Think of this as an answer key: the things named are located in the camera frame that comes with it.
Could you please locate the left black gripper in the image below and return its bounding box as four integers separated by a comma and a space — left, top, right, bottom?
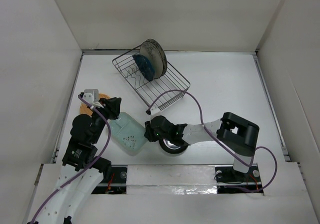
90, 96, 121, 143

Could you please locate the light green rectangular tray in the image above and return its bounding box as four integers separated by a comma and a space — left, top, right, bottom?
108, 112, 147, 155

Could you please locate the black round glossy plate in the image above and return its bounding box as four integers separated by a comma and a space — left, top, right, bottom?
159, 139, 188, 155

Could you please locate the dark blue leaf-shaped dish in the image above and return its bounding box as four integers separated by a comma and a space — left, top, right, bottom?
132, 54, 155, 81

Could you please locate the cream plate with tree pattern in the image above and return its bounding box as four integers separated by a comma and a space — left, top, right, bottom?
139, 39, 168, 79

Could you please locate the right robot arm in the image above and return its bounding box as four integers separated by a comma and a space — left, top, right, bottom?
144, 112, 260, 181

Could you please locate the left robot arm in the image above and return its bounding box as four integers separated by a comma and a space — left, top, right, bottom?
30, 92, 122, 224

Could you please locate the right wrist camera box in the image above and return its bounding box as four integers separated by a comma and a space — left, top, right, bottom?
146, 106, 161, 116

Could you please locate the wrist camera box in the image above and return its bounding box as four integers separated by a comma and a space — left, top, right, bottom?
80, 89, 99, 106
146, 106, 161, 116

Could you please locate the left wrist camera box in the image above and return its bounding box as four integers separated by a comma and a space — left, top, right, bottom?
80, 89, 99, 106

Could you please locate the grey wire dish rack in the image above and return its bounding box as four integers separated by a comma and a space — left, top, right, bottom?
112, 46, 191, 111

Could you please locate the metal front rail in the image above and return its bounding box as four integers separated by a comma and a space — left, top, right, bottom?
98, 177, 261, 188

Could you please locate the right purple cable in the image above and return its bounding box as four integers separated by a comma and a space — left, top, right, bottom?
149, 89, 278, 193

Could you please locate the purple cable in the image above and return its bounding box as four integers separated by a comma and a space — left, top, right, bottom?
27, 94, 112, 224
149, 89, 278, 193

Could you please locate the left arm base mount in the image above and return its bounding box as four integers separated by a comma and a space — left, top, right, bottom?
92, 165, 128, 195

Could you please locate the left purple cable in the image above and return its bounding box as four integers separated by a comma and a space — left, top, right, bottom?
27, 94, 112, 224

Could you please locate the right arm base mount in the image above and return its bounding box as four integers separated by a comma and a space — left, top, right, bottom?
214, 165, 262, 194

